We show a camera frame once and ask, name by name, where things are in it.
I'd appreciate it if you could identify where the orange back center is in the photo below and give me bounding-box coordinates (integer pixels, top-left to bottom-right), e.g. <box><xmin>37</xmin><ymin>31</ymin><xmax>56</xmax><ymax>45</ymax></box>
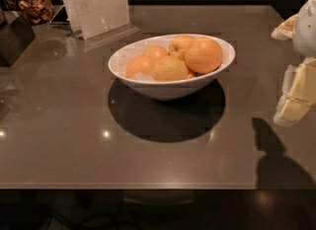
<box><xmin>169</xmin><ymin>35</ymin><xmax>195</xmax><ymax>60</ymax></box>

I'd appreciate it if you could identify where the orange back left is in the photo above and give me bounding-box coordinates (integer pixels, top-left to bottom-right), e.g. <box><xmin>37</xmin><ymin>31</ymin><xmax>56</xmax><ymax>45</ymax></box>
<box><xmin>142</xmin><ymin>45</ymin><xmax>168</xmax><ymax>59</ymax></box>

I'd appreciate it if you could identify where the orange front center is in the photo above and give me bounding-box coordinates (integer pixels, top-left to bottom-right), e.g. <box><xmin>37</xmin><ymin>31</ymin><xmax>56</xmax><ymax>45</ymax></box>
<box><xmin>150</xmin><ymin>55</ymin><xmax>188</xmax><ymax>82</ymax></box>

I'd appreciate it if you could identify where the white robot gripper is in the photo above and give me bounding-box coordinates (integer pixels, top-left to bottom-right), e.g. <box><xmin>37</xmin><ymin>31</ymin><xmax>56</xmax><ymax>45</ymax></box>
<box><xmin>272</xmin><ymin>0</ymin><xmax>316</xmax><ymax>127</ymax></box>

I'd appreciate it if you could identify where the orange left front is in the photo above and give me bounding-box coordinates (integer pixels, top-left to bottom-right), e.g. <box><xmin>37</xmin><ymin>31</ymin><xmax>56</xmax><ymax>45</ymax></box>
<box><xmin>125</xmin><ymin>55</ymin><xmax>154</xmax><ymax>78</ymax></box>

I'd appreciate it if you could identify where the clear acrylic sign holder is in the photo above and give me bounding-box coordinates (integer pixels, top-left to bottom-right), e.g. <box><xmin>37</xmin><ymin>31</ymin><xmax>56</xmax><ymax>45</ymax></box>
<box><xmin>62</xmin><ymin>0</ymin><xmax>137</xmax><ymax>45</ymax></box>

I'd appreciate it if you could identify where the bowl of dried brown snacks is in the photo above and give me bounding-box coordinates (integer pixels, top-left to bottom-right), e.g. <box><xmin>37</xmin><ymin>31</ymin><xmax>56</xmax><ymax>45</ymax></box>
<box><xmin>5</xmin><ymin>0</ymin><xmax>53</xmax><ymax>25</ymax></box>

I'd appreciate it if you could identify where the white ceramic bowl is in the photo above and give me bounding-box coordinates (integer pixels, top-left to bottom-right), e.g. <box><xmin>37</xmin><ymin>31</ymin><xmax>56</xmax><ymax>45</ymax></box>
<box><xmin>108</xmin><ymin>34</ymin><xmax>235</xmax><ymax>101</ymax></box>

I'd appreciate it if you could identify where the smartphone lying on table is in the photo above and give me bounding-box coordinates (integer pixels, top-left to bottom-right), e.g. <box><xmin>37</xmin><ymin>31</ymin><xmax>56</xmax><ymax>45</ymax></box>
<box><xmin>49</xmin><ymin>6</ymin><xmax>69</xmax><ymax>25</ymax></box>

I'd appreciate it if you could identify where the large orange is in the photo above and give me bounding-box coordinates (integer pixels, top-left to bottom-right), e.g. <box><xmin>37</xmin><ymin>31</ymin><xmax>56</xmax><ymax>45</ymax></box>
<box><xmin>185</xmin><ymin>38</ymin><xmax>223</xmax><ymax>74</ymax></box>

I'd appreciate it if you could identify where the dark square box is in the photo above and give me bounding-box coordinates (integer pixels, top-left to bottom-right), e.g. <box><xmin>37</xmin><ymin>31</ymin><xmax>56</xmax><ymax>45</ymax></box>
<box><xmin>0</xmin><ymin>11</ymin><xmax>36</xmax><ymax>67</ymax></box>

